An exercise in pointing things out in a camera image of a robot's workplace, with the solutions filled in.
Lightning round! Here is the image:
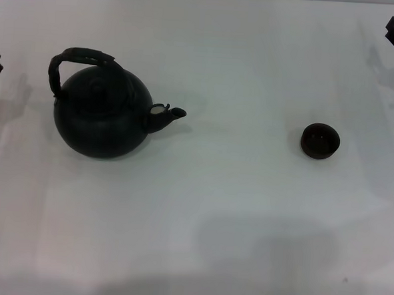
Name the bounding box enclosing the black round teapot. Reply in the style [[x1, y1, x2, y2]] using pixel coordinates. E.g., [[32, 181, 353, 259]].
[[43, 45, 191, 165]]

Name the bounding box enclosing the dark brown teacup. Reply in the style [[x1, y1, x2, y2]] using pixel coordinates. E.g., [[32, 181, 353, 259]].
[[299, 121, 342, 162]]

